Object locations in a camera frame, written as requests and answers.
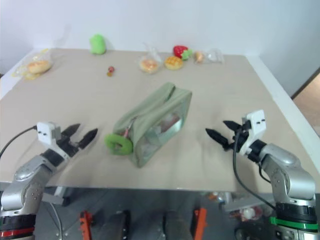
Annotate grey metal table bracket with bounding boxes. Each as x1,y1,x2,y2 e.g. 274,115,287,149
222,194,264,213
40,186,71,206

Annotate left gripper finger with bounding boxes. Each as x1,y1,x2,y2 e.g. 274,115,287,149
60,123,82,137
77,128,99,151

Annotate green ring zipper pull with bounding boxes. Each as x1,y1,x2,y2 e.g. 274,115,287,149
103,133,134,156

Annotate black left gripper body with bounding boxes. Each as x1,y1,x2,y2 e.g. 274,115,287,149
57,133,83,158

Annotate green fabric zip pouch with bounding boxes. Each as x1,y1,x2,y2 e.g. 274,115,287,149
112,82,194,169

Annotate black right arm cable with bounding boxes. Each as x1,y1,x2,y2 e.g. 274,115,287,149
232,121,277,211

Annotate yellow pineapple bun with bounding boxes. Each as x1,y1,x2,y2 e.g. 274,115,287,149
164,55,185,70

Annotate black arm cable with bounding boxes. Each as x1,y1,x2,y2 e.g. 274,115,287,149
0,126,38,157
232,121,277,211

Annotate small bagged orange snack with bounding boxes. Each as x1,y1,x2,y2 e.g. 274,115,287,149
193,50,206,65

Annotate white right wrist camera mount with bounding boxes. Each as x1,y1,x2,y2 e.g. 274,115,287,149
240,109,266,156

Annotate green plush toy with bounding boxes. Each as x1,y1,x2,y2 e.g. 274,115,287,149
89,33,107,56

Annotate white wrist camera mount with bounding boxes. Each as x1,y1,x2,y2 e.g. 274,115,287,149
240,109,266,156
36,121,71,160

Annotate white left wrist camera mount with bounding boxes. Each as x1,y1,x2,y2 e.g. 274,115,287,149
36,121,71,160

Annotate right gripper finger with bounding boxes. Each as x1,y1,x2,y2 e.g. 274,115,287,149
222,120,242,131
205,128,230,151

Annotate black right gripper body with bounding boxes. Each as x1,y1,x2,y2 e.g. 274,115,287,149
225,124,250,151

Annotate bun in knotted clear bag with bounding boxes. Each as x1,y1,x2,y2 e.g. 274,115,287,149
138,43,162,74

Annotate thin white cable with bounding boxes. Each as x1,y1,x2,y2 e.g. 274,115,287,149
49,201,64,240

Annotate red strawberry toy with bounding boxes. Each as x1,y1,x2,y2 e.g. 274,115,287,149
172,44,194,62

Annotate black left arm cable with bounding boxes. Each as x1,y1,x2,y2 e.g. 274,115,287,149
0,126,38,157

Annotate orange table clamp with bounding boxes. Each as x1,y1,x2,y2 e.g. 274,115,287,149
193,208,208,240
79,210,96,240

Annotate bun in crumpled yellow bag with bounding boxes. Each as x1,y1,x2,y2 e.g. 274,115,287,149
11,48,54,81

